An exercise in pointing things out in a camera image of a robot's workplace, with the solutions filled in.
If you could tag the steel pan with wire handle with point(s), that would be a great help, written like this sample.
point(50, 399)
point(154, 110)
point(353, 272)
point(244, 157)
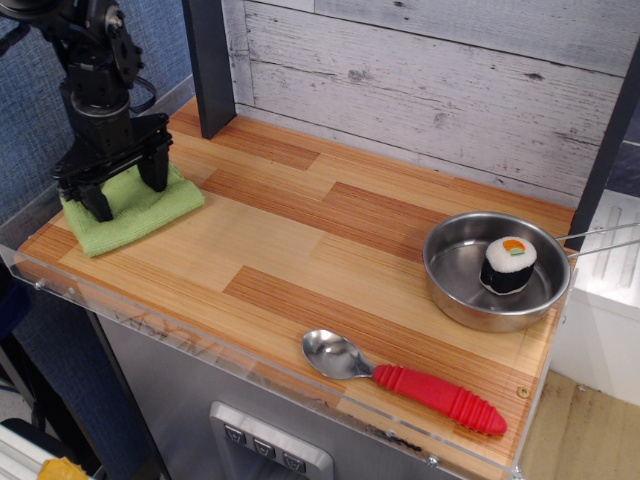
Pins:
point(453, 254)

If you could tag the silver button control panel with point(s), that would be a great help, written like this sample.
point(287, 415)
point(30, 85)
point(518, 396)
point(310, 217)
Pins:
point(252, 449)

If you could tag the clear acrylic front guard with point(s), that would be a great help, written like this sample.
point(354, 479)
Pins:
point(174, 374)

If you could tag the white ridged block right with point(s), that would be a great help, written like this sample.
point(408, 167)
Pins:
point(609, 264)

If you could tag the plush sushi roll toy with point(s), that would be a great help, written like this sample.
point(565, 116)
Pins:
point(508, 265)

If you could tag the dark grey left post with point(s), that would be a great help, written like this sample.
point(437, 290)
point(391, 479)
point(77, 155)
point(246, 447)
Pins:
point(210, 63)

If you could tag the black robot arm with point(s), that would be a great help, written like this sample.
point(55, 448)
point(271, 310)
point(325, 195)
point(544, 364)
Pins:
point(101, 65)

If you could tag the dark grey post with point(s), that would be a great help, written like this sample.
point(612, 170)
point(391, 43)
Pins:
point(210, 63)
point(616, 167)

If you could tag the spoon with red handle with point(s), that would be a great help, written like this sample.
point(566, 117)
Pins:
point(337, 358)

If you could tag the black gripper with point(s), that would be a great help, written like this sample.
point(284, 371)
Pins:
point(108, 141)

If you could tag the green microfiber cloth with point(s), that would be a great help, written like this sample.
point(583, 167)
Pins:
point(137, 211)

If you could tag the dark grey right post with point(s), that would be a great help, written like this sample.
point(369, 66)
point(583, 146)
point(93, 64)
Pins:
point(616, 167)

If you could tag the yellow object bottom left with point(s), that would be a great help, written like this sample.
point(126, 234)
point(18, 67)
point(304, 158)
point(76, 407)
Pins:
point(61, 469)

